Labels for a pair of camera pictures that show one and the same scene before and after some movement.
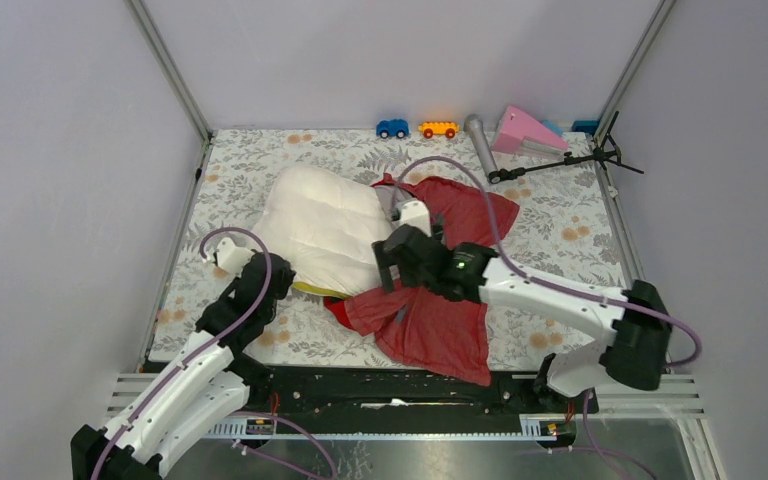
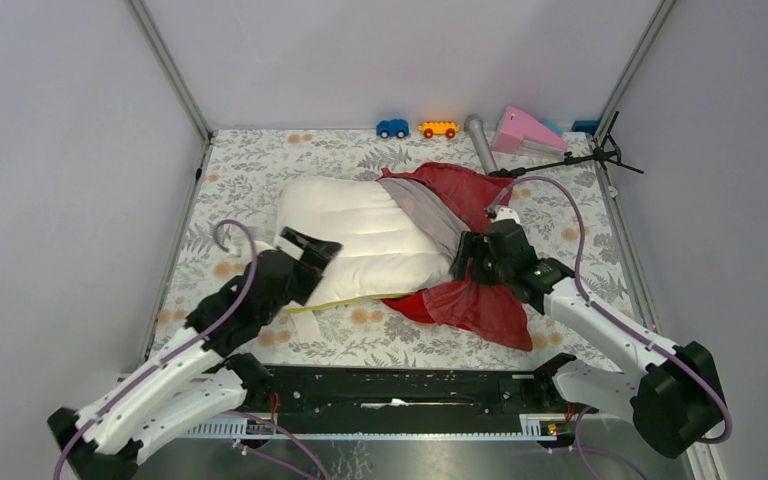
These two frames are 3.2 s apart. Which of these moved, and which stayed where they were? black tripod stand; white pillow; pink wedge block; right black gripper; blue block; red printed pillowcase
Moved: right black gripper; white pillow
Stayed: black tripod stand; red printed pillowcase; pink wedge block; blue block
